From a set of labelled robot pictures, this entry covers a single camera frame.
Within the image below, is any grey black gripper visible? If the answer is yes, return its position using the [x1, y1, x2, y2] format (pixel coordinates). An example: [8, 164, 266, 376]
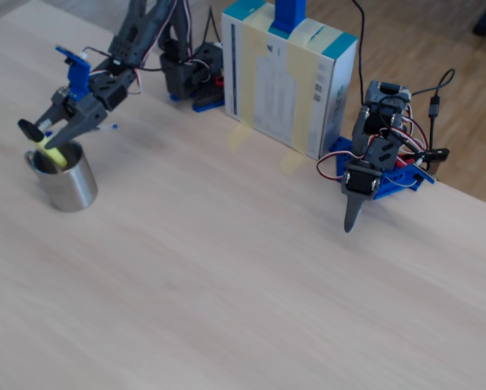
[34, 68, 138, 150]

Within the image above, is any yellow highlighter with black cap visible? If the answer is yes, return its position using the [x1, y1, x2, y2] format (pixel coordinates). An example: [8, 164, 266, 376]
[17, 118, 68, 167]

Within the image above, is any silver metal cup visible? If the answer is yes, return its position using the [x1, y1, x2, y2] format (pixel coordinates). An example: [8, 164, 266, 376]
[23, 140, 99, 213]

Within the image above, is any yellow masking tape strip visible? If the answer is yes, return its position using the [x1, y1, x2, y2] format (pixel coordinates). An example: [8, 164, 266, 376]
[225, 2, 277, 154]
[280, 18, 329, 176]

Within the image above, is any white teal carton box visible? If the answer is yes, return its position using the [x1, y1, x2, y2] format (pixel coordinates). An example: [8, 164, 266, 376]
[220, 0, 358, 161]

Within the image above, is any blue perforated leader base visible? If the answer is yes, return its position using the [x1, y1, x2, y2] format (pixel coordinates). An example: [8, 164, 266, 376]
[322, 136, 436, 201]

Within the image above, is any motor controller board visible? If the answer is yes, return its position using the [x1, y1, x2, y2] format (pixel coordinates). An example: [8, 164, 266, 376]
[405, 148, 451, 182]

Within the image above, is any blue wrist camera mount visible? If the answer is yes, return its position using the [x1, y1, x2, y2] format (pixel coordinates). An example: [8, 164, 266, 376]
[54, 45, 93, 102]

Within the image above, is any blue follower base plate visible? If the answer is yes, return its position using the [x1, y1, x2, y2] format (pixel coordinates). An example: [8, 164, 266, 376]
[192, 97, 227, 113]

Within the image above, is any blue post in carton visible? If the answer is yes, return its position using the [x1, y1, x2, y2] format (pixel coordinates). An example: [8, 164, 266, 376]
[269, 0, 308, 37]

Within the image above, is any red white servo wire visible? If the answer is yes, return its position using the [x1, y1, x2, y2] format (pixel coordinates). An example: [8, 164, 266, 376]
[315, 150, 354, 183]

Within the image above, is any grey leader trigger handle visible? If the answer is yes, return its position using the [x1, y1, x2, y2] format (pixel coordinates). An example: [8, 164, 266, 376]
[340, 159, 383, 234]

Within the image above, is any thin black hanging cable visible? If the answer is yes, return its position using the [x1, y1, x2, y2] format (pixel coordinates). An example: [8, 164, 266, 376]
[350, 0, 367, 106]

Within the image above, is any black usb cable with plug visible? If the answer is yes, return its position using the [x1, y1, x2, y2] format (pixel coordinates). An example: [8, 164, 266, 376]
[410, 67, 458, 163]

